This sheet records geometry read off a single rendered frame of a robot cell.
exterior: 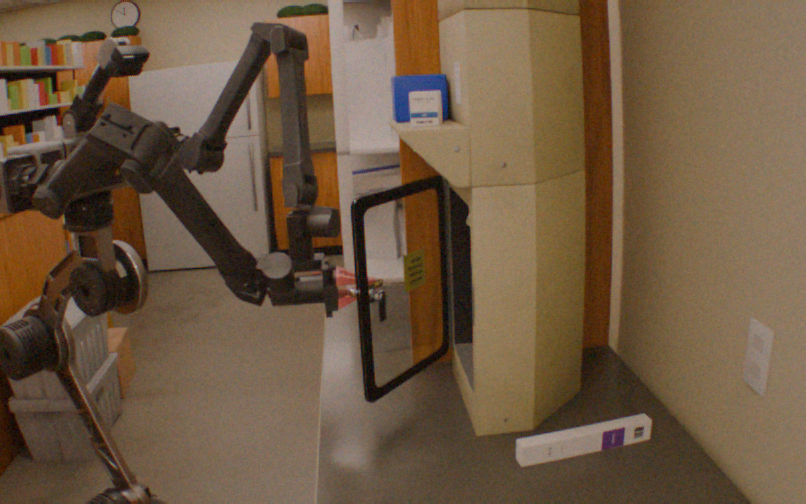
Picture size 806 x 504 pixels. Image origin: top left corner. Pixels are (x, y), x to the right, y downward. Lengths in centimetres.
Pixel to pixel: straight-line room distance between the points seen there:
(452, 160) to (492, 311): 27
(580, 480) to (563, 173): 55
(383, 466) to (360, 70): 163
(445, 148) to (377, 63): 140
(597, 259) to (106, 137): 111
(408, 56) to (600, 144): 48
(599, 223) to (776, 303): 66
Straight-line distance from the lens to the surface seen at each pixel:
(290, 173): 164
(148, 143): 119
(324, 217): 160
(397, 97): 135
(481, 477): 123
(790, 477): 116
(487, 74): 119
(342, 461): 130
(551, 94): 126
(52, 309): 224
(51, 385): 330
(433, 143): 118
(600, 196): 166
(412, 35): 154
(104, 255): 183
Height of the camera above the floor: 161
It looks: 15 degrees down
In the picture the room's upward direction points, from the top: 3 degrees counter-clockwise
